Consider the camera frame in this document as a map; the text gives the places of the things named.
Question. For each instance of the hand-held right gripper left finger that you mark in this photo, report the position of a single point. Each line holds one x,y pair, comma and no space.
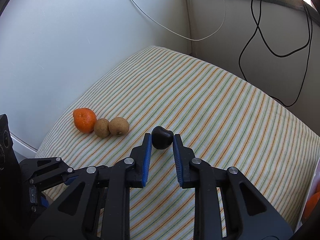
147,160

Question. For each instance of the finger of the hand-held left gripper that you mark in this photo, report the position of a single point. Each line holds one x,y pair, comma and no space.
45,170

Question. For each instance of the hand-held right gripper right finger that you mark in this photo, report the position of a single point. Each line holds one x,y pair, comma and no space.
178,160

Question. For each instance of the dark plum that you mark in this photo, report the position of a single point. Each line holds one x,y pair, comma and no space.
161,137

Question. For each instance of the brown longan fruit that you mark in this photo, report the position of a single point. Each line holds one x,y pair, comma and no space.
118,126
101,128

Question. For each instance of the striped cloth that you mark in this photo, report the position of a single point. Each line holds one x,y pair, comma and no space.
212,110

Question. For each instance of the small tangerine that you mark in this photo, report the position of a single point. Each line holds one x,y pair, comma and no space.
85,121

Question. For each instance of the white refrigerator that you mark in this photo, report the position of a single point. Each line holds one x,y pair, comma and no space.
75,42

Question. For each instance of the large orange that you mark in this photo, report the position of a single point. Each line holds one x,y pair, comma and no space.
312,205

